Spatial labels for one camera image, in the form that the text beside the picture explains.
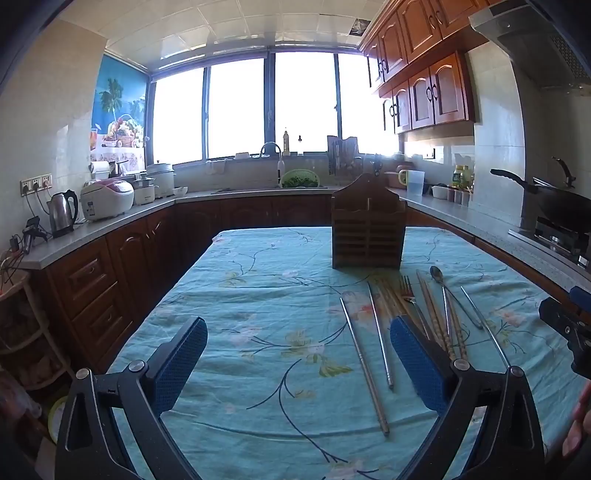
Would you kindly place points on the steel electric kettle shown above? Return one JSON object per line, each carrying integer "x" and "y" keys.
{"x": 62, "y": 214}

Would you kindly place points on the white pink rice cooker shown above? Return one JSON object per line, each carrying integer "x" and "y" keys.
{"x": 106, "y": 198}

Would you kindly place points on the green colander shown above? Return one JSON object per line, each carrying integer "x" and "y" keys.
{"x": 300, "y": 179}

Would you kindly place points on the grey countertop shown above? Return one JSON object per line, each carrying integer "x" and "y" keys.
{"x": 138, "y": 216}

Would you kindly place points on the wooden upper cabinets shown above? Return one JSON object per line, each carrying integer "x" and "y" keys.
{"x": 429, "y": 69}

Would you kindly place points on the clear measuring cup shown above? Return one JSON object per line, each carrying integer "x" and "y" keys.
{"x": 416, "y": 183}

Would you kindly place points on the scissors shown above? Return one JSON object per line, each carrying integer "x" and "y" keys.
{"x": 377, "y": 166}

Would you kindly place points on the wall power outlets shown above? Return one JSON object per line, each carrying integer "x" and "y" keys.
{"x": 36, "y": 183}

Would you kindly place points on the small white bowl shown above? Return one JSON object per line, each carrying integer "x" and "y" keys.
{"x": 180, "y": 190}

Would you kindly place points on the large white cooker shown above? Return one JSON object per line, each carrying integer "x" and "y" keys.
{"x": 162, "y": 177}

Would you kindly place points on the metal spoon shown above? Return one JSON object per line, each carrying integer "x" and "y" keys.
{"x": 436, "y": 273}

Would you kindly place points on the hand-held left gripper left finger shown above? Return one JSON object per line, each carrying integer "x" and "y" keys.
{"x": 182, "y": 364}

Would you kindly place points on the kitchen window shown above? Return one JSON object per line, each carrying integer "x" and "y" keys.
{"x": 240, "y": 106}

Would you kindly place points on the metal fork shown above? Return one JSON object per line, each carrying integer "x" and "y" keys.
{"x": 406, "y": 288}

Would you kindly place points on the green mug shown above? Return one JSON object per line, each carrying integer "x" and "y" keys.
{"x": 403, "y": 177}

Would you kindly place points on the thin metal chopstick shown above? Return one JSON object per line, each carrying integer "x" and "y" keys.
{"x": 472, "y": 308}
{"x": 493, "y": 339}

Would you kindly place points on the black hair dryer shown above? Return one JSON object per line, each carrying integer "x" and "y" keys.
{"x": 33, "y": 233}

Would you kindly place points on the dark wooden chopstick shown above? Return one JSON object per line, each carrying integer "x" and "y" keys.
{"x": 385, "y": 300}
{"x": 390, "y": 297}

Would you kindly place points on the wooden base cabinets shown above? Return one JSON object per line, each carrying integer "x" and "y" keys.
{"x": 138, "y": 258}

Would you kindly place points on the paper towel roll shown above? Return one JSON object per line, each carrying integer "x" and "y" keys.
{"x": 99, "y": 170}

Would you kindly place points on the single wall socket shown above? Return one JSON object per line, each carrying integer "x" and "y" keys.
{"x": 430, "y": 153}

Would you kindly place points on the wooden utensil holder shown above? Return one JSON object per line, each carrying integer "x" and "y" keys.
{"x": 368, "y": 230}

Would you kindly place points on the person's right hand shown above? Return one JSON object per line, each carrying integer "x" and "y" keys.
{"x": 579, "y": 434}

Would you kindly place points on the group of condiment bottles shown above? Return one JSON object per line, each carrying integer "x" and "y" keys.
{"x": 462, "y": 176}

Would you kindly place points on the teal floral tablecloth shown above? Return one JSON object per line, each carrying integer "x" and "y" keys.
{"x": 277, "y": 286}

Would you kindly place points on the pink container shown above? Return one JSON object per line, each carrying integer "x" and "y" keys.
{"x": 392, "y": 179}

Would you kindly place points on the patterned wooden chopstick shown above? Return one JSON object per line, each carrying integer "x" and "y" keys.
{"x": 435, "y": 314}
{"x": 459, "y": 344}

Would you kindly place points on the wok lid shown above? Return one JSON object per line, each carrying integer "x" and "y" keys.
{"x": 564, "y": 173}

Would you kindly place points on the tropical fruit wall poster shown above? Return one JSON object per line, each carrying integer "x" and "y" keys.
{"x": 120, "y": 106}

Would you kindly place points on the steel range hood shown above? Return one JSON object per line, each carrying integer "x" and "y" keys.
{"x": 535, "y": 41}

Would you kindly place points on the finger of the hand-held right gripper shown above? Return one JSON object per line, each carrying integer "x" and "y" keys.
{"x": 581, "y": 296}
{"x": 558, "y": 318}

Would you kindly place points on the curved sink faucet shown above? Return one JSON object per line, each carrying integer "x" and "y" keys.
{"x": 279, "y": 161}

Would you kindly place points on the row of spice jars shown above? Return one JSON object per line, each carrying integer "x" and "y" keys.
{"x": 458, "y": 196}

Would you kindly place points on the yellow bottle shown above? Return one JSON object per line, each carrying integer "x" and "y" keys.
{"x": 286, "y": 143}

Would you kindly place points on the knife rack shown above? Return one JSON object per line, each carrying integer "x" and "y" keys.
{"x": 344, "y": 154}

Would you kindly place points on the long metal chopstick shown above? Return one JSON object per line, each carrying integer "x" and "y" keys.
{"x": 364, "y": 369}
{"x": 380, "y": 337}

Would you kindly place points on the black wok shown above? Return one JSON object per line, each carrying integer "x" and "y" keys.
{"x": 563, "y": 205}

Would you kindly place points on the white cloth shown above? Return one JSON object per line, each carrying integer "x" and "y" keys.
{"x": 215, "y": 166}

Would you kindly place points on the small white electric pot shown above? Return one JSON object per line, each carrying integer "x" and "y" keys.
{"x": 145, "y": 191}

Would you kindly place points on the gas stove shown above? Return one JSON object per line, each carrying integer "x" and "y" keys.
{"x": 554, "y": 237}

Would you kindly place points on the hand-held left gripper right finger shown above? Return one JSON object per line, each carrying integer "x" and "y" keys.
{"x": 418, "y": 364}

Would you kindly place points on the small dark pot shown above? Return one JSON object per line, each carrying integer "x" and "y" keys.
{"x": 119, "y": 168}

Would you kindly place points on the kitchen sink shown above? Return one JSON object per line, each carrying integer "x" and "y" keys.
{"x": 258, "y": 189}

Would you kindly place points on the wooden corner shelf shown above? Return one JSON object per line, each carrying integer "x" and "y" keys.
{"x": 27, "y": 332}

